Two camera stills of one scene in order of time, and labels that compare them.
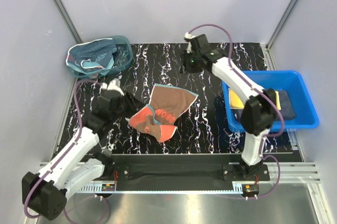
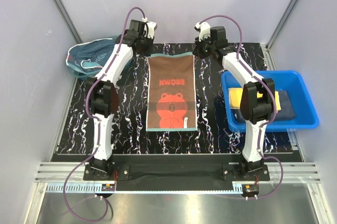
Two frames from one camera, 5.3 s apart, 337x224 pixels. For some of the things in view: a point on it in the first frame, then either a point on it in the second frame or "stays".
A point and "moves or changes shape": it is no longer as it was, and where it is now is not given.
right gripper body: [189, 64] -> [204, 48]
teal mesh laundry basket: [99, 58] stays
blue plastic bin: [306, 118] stays
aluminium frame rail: [290, 172] stays
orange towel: [166, 104] moves or changes shape
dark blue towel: [286, 112] stays
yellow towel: [236, 102] stays
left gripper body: [128, 107] -> [146, 44]
